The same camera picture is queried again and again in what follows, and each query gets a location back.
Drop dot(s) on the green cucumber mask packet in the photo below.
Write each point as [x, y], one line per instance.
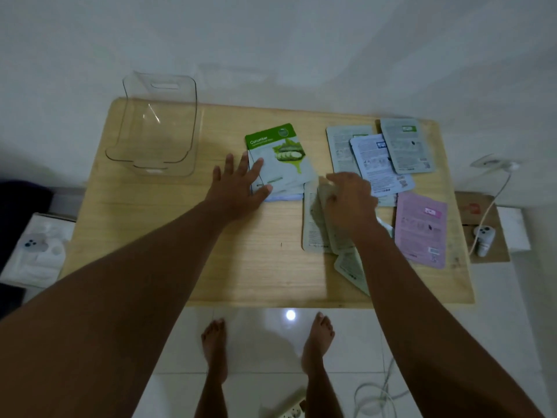
[285, 156]

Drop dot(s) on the brown cardboard piece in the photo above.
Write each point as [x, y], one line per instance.
[498, 243]

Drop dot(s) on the white wall plug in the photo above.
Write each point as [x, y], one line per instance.
[494, 161]

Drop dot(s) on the pink mask packet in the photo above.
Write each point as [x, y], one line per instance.
[420, 230]

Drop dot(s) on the white power strip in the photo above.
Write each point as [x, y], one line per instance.
[292, 407]

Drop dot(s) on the person's left forearm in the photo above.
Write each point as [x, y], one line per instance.
[113, 309]

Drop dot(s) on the person's right fingers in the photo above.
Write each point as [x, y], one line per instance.
[333, 187]

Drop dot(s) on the person's left middle finger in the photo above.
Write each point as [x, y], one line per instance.
[243, 163]

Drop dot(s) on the white foam packaging tray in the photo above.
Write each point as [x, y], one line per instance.
[39, 252]

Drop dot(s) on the beige mask packet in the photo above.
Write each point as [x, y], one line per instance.
[337, 239]

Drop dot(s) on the white blue mask packet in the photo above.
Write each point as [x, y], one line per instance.
[378, 167]

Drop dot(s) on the person's right forearm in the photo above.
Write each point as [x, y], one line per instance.
[417, 326]

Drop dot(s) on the white box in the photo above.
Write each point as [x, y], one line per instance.
[515, 228]

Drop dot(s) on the pale grey mask packet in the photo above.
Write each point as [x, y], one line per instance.
[312, 230]

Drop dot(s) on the wooden table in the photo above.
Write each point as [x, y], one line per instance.
[261, 256]

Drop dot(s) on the light blue mask packet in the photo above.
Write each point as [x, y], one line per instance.
[285, 197]

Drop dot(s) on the person's right leg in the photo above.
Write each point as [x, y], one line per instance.
[320, 365]

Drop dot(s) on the person's left leg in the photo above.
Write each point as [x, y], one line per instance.
[213, 370]

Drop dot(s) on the clear plastic storage bin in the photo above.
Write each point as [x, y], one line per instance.
[156, 126]

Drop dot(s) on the pale green mask packet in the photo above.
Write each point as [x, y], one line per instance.
[353, 269]

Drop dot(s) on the person's left little finger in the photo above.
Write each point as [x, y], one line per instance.
[217, 176]

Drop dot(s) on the person's right hand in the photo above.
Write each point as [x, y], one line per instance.
[352, 204]

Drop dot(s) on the person's leg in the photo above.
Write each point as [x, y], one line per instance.
[320, 365]
[213, 370]

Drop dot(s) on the person's left hand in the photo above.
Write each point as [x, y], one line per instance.
[233, 191]

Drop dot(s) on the person's left thumb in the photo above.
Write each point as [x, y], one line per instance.
[263, 194]

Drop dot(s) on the grey-green mask packet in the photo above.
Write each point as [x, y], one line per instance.
[411, 147]
[341, 145]

